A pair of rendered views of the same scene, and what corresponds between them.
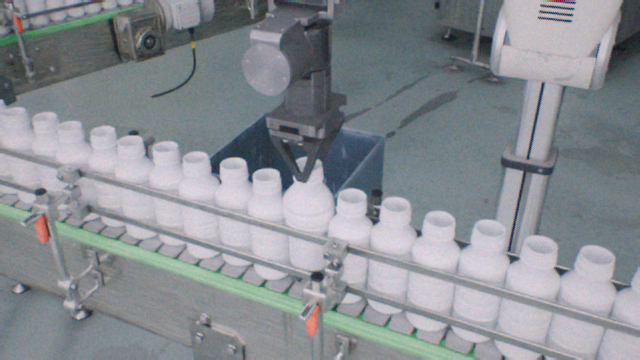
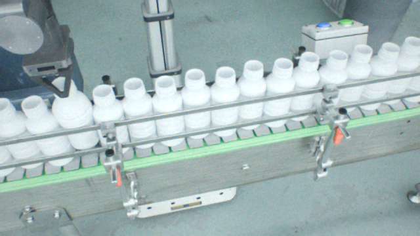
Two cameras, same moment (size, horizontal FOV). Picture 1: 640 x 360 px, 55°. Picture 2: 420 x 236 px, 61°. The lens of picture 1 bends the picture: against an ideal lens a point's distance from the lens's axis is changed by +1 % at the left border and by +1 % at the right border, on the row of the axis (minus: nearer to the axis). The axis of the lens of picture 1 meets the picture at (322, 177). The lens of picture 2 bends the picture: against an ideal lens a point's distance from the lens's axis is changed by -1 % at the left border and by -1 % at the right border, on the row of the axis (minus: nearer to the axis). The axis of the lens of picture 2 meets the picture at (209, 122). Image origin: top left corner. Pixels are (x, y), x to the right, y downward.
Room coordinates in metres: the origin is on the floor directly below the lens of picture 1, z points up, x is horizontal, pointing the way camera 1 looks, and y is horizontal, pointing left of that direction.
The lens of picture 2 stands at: (0.15, 0.10, 1.62)
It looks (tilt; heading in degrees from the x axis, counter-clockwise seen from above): 48 degrees down; 323
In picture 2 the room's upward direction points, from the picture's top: straight up
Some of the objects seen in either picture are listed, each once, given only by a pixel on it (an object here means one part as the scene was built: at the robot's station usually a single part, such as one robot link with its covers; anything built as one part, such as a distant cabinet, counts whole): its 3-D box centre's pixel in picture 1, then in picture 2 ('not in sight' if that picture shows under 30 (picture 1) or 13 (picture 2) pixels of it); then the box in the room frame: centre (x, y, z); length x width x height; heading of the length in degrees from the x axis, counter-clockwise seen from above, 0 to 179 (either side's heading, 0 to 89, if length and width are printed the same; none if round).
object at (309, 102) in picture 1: (307, 91); (42, 34); (0.69, 0.02, 1.30); 0.10 x 0.07 x 0.07; 155
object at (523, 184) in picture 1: (515, 225); (163, 52); (1.19, -0.46, 0.74); 0.11 x 0.11 x 0.40; 65
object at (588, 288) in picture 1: (581, 309); (250, 96); (0.54, -0.31, 1.08); 0.06 x 0.06 x 0.17
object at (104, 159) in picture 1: (112, 176); not in sight; (0.84, 0.34, 1.08); 0.06 x 0.06 x 0.17
